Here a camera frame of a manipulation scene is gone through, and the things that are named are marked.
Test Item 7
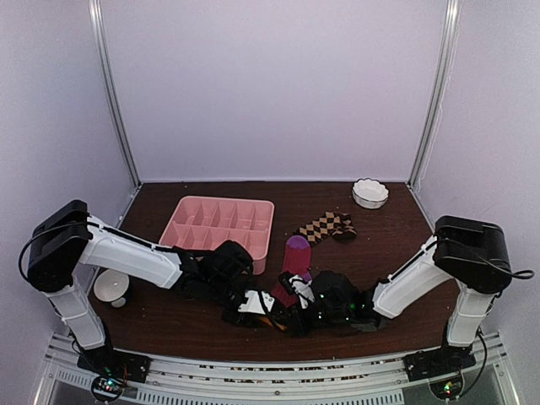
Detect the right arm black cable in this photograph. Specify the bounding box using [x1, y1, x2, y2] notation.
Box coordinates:
[438, 235, 535, 282]

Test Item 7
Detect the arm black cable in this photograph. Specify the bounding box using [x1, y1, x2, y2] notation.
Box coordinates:
[438, 235, 535, 282]
[17, 219, 92, 288]

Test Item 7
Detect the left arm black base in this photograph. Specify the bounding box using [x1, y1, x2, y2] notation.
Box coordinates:
[77, 352, 151, 383]

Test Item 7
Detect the aluminium right corner post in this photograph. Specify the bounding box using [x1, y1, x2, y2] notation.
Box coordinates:
[408, 0, 462, 192]

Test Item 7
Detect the aluminium front frame rail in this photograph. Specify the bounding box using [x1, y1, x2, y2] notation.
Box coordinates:
[30, 333, 526, 404]

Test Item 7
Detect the pink divided plastic tray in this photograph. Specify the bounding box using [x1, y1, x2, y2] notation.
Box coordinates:
[159, 196, 275, 275]

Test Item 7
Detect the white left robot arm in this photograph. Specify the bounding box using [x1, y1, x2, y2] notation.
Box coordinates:
[18, 200, 284, 375]

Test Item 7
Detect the white scalloped bowl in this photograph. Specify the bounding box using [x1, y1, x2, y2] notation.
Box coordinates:
[352, 178, 389, 209]

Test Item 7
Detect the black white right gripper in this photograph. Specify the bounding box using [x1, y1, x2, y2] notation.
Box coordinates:
[275, 301, 351, 338]

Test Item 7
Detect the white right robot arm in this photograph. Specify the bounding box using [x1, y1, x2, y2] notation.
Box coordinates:
[273, 215, 512, 373]

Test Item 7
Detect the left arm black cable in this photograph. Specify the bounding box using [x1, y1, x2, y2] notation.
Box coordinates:
[17, 219, 92, 288]

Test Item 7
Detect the magenta purple sock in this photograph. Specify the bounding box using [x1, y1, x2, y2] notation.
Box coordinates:
[271, 235, 312, 308]

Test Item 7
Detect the brown checkered sock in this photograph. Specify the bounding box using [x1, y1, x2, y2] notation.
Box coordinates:
[294, 212, 357, 247]

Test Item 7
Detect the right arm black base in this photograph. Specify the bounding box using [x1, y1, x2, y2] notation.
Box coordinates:
[402, 347, 476, 381]

